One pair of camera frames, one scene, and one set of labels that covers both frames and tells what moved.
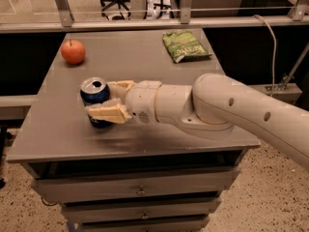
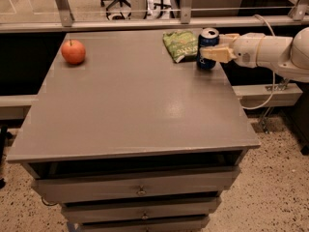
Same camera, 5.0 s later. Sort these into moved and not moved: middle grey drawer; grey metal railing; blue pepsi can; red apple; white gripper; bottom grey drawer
Moved: blue pepsi can; white gripper
Not moved: bottom grey drawer; grey metal railing; red apple; middle grey drawer
